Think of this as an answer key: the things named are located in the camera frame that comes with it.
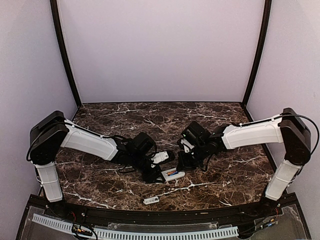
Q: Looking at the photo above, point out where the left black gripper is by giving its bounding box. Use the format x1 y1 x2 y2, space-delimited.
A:
130 153 165 185

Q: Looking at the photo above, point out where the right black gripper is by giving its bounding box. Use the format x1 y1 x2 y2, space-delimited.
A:
176 141 209 171

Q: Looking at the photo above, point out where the white remote control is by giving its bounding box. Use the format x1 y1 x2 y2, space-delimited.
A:
156 168 186 183

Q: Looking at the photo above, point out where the white battery compartment cover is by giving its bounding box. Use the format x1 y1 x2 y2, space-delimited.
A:
143 196 160 205

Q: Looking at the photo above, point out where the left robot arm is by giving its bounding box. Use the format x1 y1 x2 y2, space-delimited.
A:
26 110 173 218

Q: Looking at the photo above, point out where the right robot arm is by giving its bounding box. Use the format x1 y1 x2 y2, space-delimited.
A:
176 107 315 217

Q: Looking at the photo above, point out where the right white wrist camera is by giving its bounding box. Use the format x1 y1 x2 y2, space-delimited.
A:
177 138 194 153

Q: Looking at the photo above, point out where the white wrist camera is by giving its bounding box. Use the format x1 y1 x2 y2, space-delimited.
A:
151 150 175 168
177 138 194 153

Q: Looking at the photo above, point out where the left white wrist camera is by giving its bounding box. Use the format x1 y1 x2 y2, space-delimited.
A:
151 150 175 168

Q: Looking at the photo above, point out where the white slotted cable duct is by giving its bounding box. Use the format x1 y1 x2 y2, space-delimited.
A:
32 213 239 240

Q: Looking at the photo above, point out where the black front rail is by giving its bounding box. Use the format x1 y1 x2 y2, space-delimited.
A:
45 202 282 226

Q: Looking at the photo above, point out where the right black frame post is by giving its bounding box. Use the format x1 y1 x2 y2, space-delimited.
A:
241 0 272 109

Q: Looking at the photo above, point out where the black frame post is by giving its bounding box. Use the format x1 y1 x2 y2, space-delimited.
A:
49 0 82 108
241 0 272 109

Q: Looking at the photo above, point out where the left black frame post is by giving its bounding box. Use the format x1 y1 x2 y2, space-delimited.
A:
49 0 82 108

